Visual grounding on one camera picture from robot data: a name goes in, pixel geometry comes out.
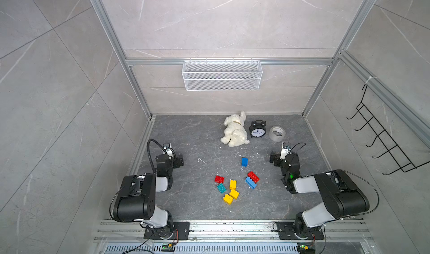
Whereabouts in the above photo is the white wire mesh basket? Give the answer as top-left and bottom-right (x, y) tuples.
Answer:
(181, 60), (263, 91)

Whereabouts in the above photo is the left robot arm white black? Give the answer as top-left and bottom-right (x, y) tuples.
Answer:
(109, 154), (184, 239)

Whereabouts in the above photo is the white plush dog toy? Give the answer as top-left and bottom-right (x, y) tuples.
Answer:
(220, 111), (250, 147)

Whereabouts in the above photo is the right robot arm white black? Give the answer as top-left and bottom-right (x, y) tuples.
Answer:
(269, 152), (370, 239)

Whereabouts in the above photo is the teal lego brick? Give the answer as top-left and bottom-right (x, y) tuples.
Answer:
(217, 183), (227, 194)

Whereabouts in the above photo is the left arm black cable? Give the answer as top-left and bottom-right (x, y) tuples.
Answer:
(147, 139), (168, 174)

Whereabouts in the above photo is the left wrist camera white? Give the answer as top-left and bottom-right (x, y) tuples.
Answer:
(163, 143), (176, 159)

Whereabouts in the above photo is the aluminium mounting rail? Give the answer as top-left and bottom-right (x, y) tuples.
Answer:
(91, 219), (374, 242)

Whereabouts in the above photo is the black alarm clock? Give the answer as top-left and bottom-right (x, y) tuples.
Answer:
(249, 120), (267, 138)

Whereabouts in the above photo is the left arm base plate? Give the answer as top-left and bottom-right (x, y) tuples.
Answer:
(143, 221), (190, 241)

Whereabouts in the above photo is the long blue lego brick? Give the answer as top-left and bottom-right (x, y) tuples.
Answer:
(245, 177), (256, 189)

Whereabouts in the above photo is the black wire hook rack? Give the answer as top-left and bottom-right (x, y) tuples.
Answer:
(346, 84), (430, 176)

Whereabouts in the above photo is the long red lego brick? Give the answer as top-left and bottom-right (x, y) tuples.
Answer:
(247, 171), (260, 184)

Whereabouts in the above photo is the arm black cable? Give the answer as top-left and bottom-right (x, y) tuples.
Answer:
(342, 169), (380, 218)
(147, 139), (168, 174)

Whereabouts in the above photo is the small blue lego brick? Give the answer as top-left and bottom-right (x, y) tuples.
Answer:
(241, 157), (248, 167)

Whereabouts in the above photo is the small red lego brick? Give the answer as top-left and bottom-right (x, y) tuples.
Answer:
(214, 175), (225, 184)

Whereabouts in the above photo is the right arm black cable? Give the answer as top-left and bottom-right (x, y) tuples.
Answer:
(342, 169), (380, 218)

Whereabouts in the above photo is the yellow lego brick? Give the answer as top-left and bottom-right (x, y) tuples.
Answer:
(229, 189), (240, 200)
(229, 180), (237, 190)
(223, 194), (234, 205)

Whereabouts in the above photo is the grey tape roll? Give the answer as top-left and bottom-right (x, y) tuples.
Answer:
(269, 126), (286, 142)

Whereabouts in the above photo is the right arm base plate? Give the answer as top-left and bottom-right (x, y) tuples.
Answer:
(273, 222), (325, 240)

